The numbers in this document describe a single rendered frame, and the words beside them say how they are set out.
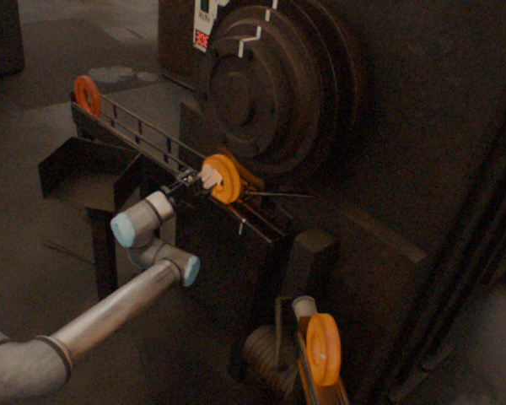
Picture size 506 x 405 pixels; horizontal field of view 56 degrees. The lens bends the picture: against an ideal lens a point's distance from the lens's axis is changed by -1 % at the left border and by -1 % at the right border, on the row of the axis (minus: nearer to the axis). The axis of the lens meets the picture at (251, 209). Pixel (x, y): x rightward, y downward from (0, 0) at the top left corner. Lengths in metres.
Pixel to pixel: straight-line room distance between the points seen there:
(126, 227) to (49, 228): 1.21
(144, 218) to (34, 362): 0.51
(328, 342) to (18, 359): 0.62
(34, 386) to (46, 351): 0.07
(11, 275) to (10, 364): 1.30
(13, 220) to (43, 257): 0.32
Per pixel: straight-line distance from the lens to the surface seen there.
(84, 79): 2.20
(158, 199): 1.39
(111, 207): 1.62
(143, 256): 1.45
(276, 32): 1.11
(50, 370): 1.06
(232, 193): 1.47
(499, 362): 2.37
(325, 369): 1.09
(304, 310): 1.23
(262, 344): 1.36
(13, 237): 2.52
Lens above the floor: 1.59
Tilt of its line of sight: 37 degrees down
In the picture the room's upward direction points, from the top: 9 degrees clockwise
